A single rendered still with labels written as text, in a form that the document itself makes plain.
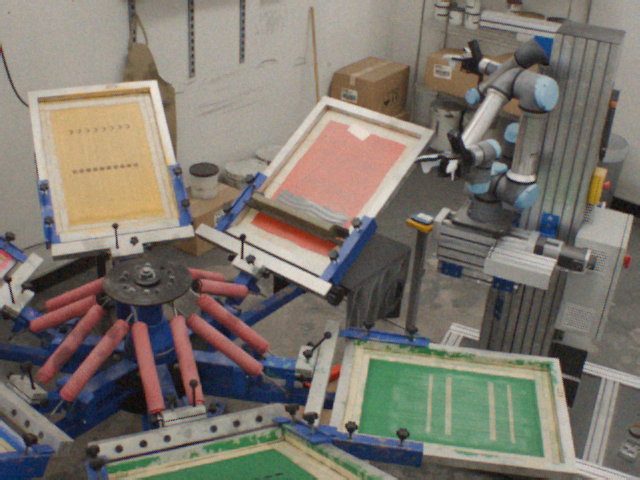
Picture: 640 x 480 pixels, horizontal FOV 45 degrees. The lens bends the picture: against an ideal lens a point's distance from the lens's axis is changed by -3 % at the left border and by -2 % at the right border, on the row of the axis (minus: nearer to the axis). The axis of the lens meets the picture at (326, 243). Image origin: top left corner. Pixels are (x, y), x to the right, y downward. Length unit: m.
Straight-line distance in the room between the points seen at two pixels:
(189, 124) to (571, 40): 3.06
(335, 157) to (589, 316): 1.29
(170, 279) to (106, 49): 2.46
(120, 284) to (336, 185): 1.07
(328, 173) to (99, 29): 2.00
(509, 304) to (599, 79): 1.11
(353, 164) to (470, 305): 1.95
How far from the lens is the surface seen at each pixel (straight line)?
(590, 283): 3.45
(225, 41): 5.54
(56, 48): 4.66
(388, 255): 3.54
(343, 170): 3.31
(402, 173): 3.18
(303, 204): 3.25
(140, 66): 5.00
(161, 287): 2.62
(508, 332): 3.71
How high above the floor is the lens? 2.73
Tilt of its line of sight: 30 degrees down
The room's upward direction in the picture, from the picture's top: 4 degrees clockwise
